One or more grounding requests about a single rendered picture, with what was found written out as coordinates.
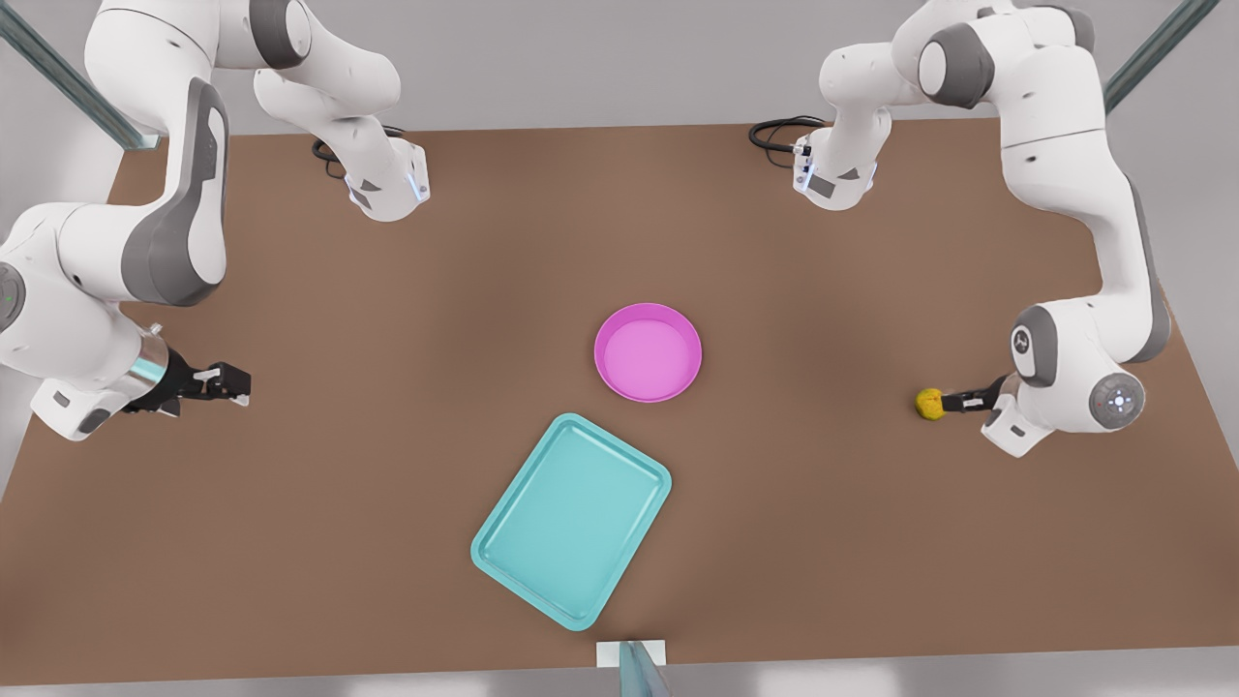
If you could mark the small orange fruit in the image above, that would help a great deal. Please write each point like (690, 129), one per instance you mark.
(929, 404)

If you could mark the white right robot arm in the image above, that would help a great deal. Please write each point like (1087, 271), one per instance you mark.
(92, 252)

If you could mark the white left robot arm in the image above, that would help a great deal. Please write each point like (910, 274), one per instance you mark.
(1055, 145)

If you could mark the pink round plate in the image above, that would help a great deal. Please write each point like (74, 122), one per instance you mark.
(648, 352)

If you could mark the teal rectangular tray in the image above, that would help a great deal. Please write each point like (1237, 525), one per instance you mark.
(571, 523)

